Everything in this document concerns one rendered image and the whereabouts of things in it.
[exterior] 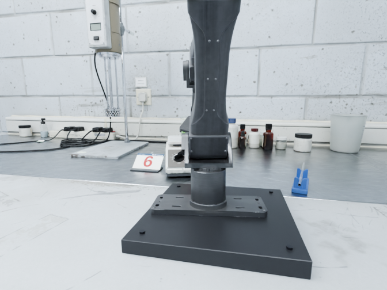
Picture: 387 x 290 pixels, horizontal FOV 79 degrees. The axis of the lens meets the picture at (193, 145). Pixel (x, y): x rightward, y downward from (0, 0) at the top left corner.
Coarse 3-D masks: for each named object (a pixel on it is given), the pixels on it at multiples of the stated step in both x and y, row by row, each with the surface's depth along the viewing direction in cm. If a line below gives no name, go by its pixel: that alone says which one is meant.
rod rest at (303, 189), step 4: (300, 172) 61; (304, 172) 61; (304, 176) 61; (296, 180) 54; (304, 180) 54; (308, 180) 60; (296, 184) 55; (304, 184) 54; (308, 184) 57; (292, 188) 55; (296, 188) 55; (300, 188) 54; (304, 188) 54; (296, 192) 54; (300, 192) 54; (304, 192) 53
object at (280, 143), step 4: (276, 136) 102; (280, 136) 102; (284, 136) 102; (276, 140) 101; (280, 140) 100; (284, 140) 100; (276, 144) 101; (280, 144) 100; (284, 144) 100; (276, 148) 101; (280, 148) 100; (284, 148) 100
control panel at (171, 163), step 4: (168, 152) 69; (172, 152) 69; (176, 152) 69; (168, 156) 68; (172, 156) 68; (184, 156) 68; (168, 160) 66; (172, 160) 66; (184, 160) 67; (168, 164) 65; (172, 164) 65; (176, 164) 65; (180, 164) 65; (184, 164) 66
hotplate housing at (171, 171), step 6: (168, 144) 75; (174, 144) 73; (180, 144) 73; (168, 168) 65; (174, 168) 65; (180, 168) 65; (186, 168) 65; (168, 174) 65; (174, 174) 65; (180, 174) 65; (186, 174) 65
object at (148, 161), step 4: (140, 156) 75; (144, 156) 75; (148, 156) 75; (152, 156) 75; (156, 156) 74; (160, 156) 74; (136, 160) 74; (140, 160) 74; (144, 160) 74; (148, 160) 74; (152, 160) 74; (156, 160) 73; (160, 160) 73; (136, 164) 73; (140, 164) 73; (144, 164) 73; (148, 164) 73; (152, 164) 73; (156, 164) 72; (160, 164) 72
